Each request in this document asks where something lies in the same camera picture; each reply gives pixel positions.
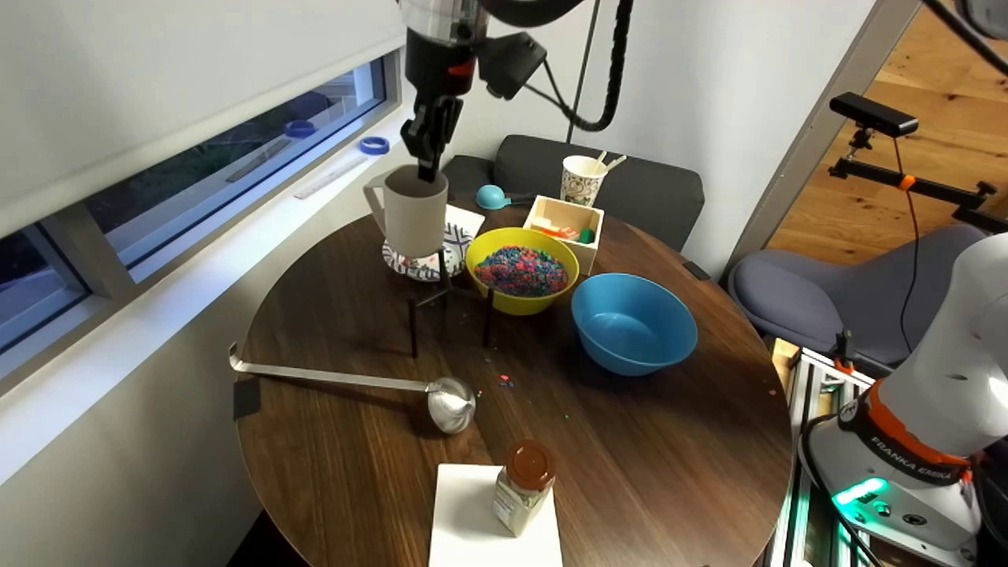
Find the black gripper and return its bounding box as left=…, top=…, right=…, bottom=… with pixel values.
left=399, top=27, right=485, bottom=178

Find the patterned paper cup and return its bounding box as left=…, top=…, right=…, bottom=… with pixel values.
left=559, top=155, right=609, bottom=203

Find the blue plastic bowl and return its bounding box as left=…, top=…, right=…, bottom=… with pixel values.
left=570, top=269, right=699, bottom=378

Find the black metal wire stand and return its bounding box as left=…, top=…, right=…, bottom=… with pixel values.
left=406, top=250, right=493, bottom=351

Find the blue tape roll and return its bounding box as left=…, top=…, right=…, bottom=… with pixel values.
left=355, top=134, right=390, bottom=158

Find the spice jar brown lid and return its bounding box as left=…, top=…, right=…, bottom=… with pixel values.
left=492, top=442, right=553, bottom=534

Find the patterned white plate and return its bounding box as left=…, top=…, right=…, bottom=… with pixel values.
left=381, top=203, right=485, bottom=284

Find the light wooden box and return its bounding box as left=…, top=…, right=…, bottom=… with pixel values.
left=523, top=194, right=603, bottom=274

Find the white roller blind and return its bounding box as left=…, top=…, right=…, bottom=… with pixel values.
left=0, top=0, right=404, bottom=233

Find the grey office chair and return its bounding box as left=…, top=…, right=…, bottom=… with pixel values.
left=727, top=224, right=984, bottom=370

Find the metal ladle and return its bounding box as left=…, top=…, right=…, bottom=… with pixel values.
left=228, top=348, right=480, bottom=434

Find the dark grey sofa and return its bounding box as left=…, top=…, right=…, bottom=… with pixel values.
left=443, top=134, right=706, bottom=250

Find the white paper sheet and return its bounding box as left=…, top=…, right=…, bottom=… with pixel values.
left=429, top=463, right=563, bottom=567

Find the small teal ball toy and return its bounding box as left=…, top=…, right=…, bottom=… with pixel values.
left=474, top=182, right=509, bottom=212

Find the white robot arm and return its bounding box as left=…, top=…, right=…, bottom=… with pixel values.
left=398, top=0, right=1008, bottom=558

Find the black camera on tripod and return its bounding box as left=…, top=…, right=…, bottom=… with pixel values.
left=828, top=91, right=1008, bottom=233

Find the yellow bowl with beads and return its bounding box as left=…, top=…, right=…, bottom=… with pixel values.
left=464, top=225, right=579, bottom=316

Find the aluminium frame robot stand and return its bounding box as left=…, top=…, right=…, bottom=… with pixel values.
left=767, top=340, right=883, bottom=567

